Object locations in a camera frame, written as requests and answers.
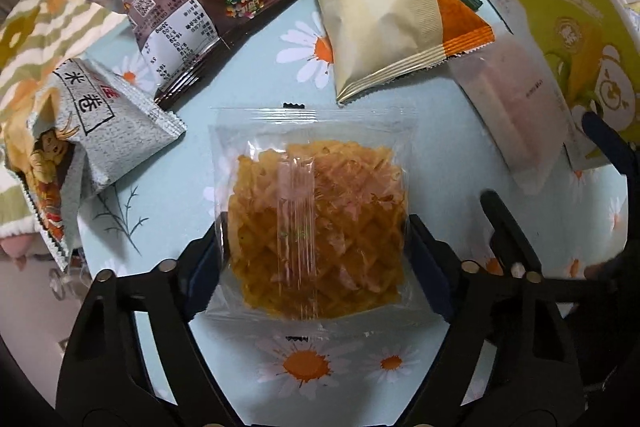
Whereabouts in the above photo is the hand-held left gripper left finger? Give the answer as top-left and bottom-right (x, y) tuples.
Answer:
(56, 222), (236, 427)

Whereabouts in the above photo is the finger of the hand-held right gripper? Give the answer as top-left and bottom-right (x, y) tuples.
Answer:
(581, 111), (640, 188)
(479, 191), (543, 278)

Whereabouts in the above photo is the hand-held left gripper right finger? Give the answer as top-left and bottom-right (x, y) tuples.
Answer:
(395, 213), (586, 427)

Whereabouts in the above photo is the clear waffle snack packet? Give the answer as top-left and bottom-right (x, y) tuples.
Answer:
(204, 106), (453, 333)

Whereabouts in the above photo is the translucent pink bar packet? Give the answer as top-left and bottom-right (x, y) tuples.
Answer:
(447, 34), (586, 195)

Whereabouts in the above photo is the blue daisy print table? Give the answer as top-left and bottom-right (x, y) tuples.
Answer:
(65, 0), (640, 427)

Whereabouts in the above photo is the grey cartoon snack packet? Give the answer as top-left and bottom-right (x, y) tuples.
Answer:
(5, 57), (186, 273)

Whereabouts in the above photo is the pink bedding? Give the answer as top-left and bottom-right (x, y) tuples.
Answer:
(0, 234), (31, 268)

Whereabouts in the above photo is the cream and orange snack packet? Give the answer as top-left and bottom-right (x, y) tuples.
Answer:
(282, 0), (496, 104)

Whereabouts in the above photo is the floral striped blanket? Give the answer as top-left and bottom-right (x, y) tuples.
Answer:
(0, 0), (436, 238)

